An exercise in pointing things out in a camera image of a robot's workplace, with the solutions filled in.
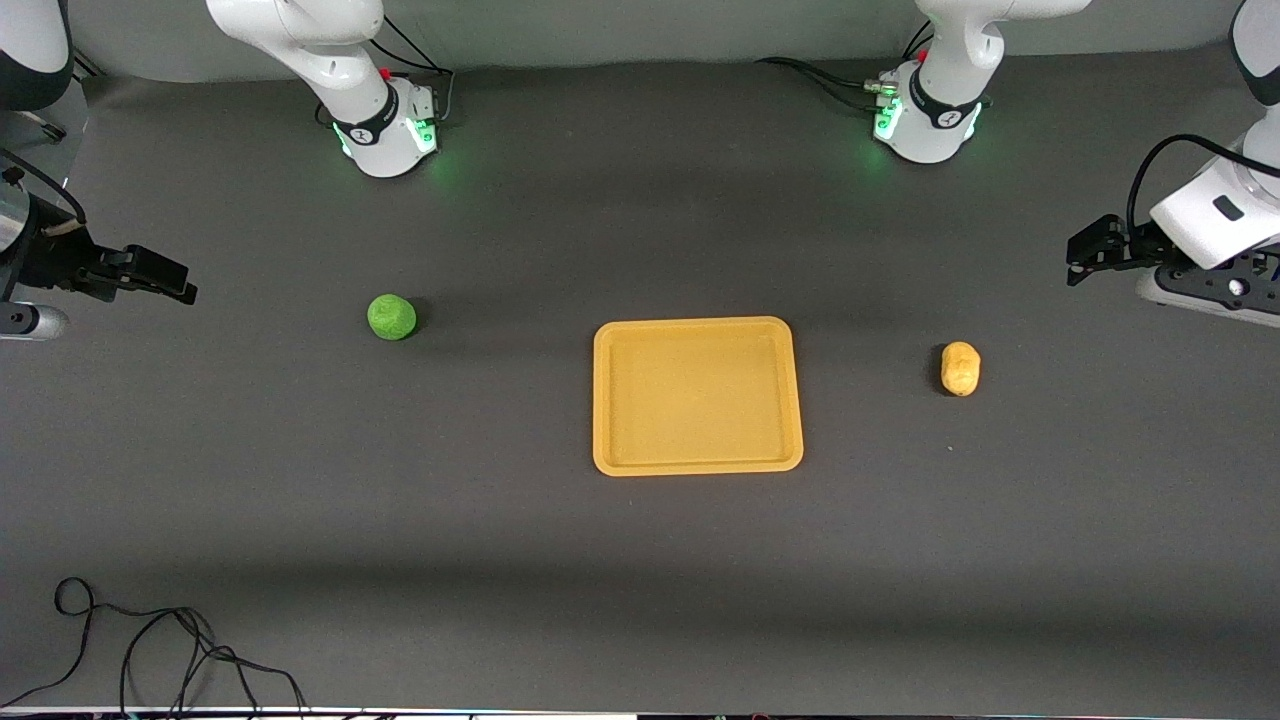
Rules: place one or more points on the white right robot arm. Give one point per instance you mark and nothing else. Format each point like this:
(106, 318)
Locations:
(330, 60)

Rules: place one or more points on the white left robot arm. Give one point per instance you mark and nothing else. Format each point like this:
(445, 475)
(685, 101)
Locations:
(945, 110)

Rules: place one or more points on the black metal frame rail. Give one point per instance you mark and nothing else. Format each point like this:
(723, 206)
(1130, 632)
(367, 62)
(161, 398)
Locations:
(85, 66)

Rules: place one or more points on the dark grey table cloth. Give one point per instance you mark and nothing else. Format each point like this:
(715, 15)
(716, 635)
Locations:
(640, 560)

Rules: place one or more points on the yellow plastic tray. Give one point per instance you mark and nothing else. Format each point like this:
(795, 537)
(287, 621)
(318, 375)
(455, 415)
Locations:
(697, 395)

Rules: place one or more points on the green apple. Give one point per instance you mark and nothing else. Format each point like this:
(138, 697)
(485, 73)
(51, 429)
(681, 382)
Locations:
(391, 317)

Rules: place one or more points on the yellow-brown potato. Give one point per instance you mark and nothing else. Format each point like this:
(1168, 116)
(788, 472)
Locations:
(960, 368)

